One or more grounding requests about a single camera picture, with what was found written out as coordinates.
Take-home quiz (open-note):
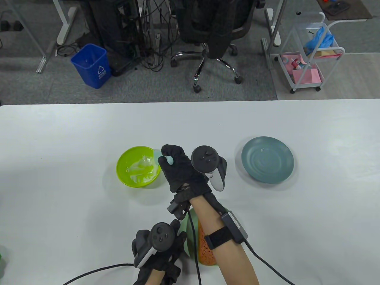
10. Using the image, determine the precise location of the person's left hand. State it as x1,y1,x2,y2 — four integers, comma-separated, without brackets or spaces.
132,220,187,285

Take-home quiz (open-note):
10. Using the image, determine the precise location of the person's right hand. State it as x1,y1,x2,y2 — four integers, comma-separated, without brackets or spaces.
157,144,213,205

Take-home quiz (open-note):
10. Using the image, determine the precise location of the light teal dessert spatula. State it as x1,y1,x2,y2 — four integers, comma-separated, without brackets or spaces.
152,148,174,165

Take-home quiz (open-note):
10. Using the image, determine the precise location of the orange-brown bread slice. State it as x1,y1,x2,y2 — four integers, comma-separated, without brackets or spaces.
197,221,216,265

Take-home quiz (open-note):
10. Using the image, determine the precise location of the white salad dressing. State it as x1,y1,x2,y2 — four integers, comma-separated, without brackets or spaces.
127,155,156,183

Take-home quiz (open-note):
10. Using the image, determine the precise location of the person's right forearm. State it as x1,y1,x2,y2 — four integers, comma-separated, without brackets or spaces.
189,191,259,285

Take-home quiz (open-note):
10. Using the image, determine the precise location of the person's left forearm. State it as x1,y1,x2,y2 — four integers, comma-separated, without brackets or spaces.
148,270,165,285

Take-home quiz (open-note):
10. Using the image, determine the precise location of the black left hand controller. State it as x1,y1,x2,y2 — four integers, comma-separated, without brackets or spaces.
134,223,175,267

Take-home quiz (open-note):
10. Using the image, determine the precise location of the black hand controller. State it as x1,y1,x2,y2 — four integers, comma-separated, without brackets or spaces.
134,223,175,267
191,145,228,191

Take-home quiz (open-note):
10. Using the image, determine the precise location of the black right hand controller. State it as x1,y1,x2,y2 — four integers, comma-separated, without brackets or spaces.
191,145,228,191

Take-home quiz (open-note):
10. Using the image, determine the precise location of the black armband with box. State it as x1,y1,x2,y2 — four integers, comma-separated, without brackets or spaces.
204,211,249,250

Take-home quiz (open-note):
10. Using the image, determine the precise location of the lime green plastic bowl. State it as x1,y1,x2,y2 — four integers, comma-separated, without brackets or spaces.
116,146,162,187

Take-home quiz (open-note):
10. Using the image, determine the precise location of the blue-grey plate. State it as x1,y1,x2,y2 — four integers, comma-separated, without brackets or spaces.
241,136,295,184

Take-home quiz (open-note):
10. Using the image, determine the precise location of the blue trash bin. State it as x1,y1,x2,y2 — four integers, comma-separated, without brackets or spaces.
70,44,112,89

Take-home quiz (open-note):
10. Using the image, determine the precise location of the black office chair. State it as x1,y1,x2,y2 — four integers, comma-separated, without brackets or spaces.
171,0,266,93

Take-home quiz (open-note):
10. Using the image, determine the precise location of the pink box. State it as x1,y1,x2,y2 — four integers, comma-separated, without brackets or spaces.
292,68,322,85

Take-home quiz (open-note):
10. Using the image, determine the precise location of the black computer tower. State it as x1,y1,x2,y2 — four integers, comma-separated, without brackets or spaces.
80,0,140,77

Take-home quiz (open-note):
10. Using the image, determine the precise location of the white desk leg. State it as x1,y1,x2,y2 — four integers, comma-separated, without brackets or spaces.
265,0,282,47
56,0,78,45

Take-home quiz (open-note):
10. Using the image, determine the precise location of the white rolling cart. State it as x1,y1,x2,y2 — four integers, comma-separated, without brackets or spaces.
278,12,346,94

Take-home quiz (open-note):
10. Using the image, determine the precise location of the blue plastic bag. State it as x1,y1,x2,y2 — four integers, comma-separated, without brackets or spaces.
305,26,335,55

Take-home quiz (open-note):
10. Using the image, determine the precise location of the black power strip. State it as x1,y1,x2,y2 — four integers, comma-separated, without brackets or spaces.
0,19,24,31

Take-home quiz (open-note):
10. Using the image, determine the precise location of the black device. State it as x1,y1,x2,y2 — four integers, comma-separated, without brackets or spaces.
324,2,350,16

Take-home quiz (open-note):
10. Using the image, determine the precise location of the brown side table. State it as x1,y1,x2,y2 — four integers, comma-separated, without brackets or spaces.
315,0,373,21

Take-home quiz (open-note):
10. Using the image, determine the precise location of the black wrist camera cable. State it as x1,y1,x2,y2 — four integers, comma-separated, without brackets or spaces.
184,208,203,285

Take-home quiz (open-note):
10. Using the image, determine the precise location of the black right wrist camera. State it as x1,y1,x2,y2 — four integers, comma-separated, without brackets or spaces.
167,199,190,219

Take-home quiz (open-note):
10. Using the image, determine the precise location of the black left glove cable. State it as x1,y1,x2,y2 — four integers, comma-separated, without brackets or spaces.
61,263,137,285

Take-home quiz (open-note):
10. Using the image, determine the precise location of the bundle of black cables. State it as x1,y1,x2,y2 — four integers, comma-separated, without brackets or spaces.
131,0,181,72

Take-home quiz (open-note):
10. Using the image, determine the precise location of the aluminium frame leg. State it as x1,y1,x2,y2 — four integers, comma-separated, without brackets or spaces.
9,0,57,74

